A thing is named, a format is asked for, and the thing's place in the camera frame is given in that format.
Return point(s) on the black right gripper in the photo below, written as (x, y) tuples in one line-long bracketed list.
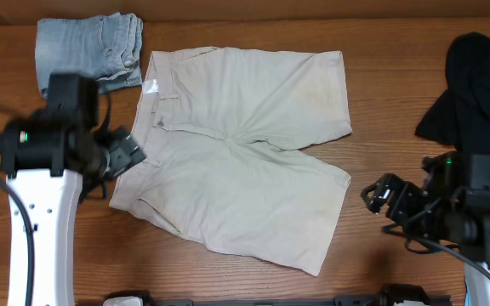
[(406, 192)]

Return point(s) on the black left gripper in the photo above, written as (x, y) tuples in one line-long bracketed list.
[(124, 154)]

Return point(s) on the beige khaki shorts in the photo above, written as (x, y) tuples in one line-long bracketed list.
[(224, 131)]

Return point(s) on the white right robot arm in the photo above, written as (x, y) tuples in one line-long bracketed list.
[(449, 213)]

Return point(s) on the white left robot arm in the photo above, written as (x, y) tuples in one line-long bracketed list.
[(44, 157)]

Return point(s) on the folded light blue jeans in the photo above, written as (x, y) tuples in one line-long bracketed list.
[(104, 47)]

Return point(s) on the black garment pile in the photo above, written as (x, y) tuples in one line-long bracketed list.
[(461, 115)]

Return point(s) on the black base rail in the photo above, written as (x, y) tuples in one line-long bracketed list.
[(389, 295)]

